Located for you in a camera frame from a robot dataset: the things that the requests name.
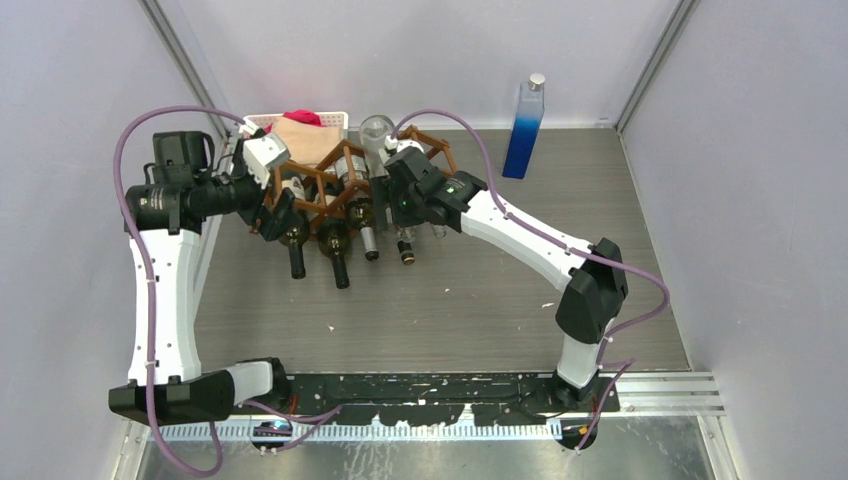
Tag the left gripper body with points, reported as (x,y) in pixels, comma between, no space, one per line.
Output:
(247,196)

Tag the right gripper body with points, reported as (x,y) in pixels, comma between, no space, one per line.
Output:
(405,207)

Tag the dark green wine bottle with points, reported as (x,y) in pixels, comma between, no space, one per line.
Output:
(294,232)

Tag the brown wooden wine rack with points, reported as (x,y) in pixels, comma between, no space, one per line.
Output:
(325,193)

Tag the blue square glass bottle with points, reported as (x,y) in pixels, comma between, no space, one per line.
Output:
(527,122)

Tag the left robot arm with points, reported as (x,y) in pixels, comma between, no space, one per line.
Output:
(181,191)

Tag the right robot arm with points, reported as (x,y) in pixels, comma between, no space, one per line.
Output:
(592,292)

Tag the dark wine bottle silver cap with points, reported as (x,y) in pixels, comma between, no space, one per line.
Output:
(359,211)

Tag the clear bottle gold black cap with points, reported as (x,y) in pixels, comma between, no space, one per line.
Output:
(405,238)

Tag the small clear glass bottle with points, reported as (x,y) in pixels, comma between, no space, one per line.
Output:
(439,231)

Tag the dark wine bottle black neck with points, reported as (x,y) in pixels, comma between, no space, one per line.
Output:
(334,242)

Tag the beige folded cloth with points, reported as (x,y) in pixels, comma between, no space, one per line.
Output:
(308,144)

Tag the white plastic basket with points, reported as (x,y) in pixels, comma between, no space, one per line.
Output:
(287,178)

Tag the red cloth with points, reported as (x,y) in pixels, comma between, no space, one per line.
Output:
(301,116)

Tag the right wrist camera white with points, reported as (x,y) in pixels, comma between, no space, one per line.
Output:
(391,145)

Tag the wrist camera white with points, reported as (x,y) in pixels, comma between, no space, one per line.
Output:
(256,157)
(391,145)

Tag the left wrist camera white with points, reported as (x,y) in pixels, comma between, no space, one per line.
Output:
(256,157)

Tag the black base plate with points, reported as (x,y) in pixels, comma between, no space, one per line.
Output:
(428,399)

